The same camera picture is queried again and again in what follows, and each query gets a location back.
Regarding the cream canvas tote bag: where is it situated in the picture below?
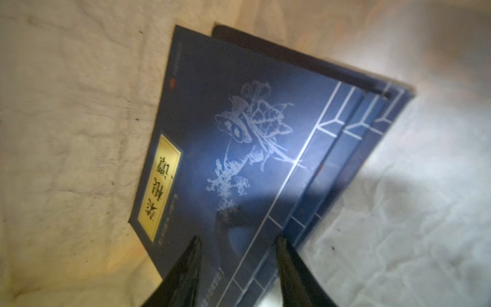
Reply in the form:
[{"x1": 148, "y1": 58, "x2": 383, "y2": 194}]
[{"x1": 1, "y1": 1, "x2": 490, "y2": 306}]

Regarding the blue book stack in bag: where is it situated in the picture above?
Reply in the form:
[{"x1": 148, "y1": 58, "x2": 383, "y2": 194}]
[{"x1": 129, "y1": 26, "x2": 415, "y2": 306}]

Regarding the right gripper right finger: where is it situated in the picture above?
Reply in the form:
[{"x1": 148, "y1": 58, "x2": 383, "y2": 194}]
[{"x1": 276, "y1": 235, "x2": 337, "y2": 307}]

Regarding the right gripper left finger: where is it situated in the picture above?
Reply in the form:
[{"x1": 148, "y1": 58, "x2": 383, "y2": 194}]
[{"x1": 142, "y1": 235, "x2": 203, "y2": 307}]

